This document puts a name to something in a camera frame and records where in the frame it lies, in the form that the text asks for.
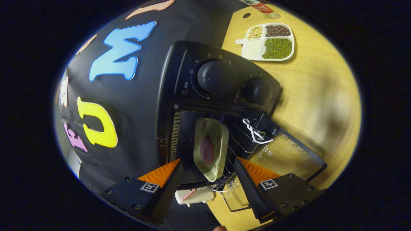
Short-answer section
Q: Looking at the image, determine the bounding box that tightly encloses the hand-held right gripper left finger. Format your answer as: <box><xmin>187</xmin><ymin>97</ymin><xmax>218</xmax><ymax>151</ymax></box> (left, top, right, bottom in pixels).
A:
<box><xmin>100</xmin><ymin>159</ymin><xmax>182</xmax><ymax>225</ymax></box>

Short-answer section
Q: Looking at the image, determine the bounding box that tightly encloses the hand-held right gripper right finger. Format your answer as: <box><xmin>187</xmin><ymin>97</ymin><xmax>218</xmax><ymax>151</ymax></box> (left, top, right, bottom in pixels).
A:
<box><xmin>234</xmin><ymin>157</ymin><xmax>323</xmax><ymax>224</ymax></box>

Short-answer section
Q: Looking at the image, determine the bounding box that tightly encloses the pink meat slice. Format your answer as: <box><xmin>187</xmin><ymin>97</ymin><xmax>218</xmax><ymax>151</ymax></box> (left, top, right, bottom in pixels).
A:
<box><xmin>200</xmin><ymin>135</ymin><xmax>215</xmax><ymax>166</ymax></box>

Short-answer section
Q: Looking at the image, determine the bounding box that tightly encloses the pale square food plate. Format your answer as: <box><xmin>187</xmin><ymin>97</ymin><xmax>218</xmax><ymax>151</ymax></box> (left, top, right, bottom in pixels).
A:
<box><xmin>193</xmin><ymin>118</ymin><xmax>230</xmax><ymax>183</ymax></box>

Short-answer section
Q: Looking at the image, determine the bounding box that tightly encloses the black electric oven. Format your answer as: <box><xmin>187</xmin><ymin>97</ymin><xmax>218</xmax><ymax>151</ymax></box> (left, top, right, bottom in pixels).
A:
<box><xmin>155</xmin><ymin>40</ymin><xmax>328</xmax><ymax>212</ymax></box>

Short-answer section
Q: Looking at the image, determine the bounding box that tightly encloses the white toaster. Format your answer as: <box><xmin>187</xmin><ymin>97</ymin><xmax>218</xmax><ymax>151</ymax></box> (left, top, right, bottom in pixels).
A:
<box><xmin>174</xmin><ymin>189</ymin><xmax>215</xmax><ymax>207</ymax></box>

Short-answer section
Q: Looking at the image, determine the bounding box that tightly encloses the white divided dish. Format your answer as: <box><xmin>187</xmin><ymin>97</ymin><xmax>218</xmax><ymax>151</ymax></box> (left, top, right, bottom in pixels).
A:
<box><xmin>235</xmin><ymin>22</ymin><xmax>295</xmax><ymax>62</ymax></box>

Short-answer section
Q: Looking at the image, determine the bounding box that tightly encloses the pile of green mung beans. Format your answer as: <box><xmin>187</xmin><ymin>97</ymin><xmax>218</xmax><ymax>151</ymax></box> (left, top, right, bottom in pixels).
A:
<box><xmin>262</xmin><ymin>38</ymin><xmax>293</xmax><ymax>60</ymax></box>

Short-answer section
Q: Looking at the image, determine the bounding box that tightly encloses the pile of yellow soybeans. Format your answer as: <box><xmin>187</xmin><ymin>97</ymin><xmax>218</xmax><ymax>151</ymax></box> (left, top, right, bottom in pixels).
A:
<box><xmin>247</xmin><ymin>26</ymin><xmax>263</xmax><ymax>40</ymax></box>

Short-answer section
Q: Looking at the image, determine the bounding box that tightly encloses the pile of dark red beans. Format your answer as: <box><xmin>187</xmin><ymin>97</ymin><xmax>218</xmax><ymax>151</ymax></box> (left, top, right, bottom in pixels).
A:
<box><xmin>265</xmin><ymin>25</ymin><xmax>291</xmax><ymax>37</ymax></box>

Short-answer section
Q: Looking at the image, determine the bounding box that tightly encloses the clear water bottle red label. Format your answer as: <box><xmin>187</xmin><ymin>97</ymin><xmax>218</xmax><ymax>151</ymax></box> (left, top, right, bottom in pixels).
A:
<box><xmin>239</xmin><ymin>0</ymin><xmax>281</xmax><ymax>19</ymax></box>

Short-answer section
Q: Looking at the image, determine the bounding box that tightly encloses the metal wire basket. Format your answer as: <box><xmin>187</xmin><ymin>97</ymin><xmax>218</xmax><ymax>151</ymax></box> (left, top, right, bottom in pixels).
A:
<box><xmin>197</xmin><ymin>183</ymin><xmax>230</xmax><ymax>197</ymax></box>

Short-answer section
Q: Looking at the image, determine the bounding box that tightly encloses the white string tie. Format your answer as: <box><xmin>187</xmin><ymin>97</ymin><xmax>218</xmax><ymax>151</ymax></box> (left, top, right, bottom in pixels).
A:
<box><xmin>242</xmin><ymin>118</ymin><xmax>274</xmax><ymax>144</ymax></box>

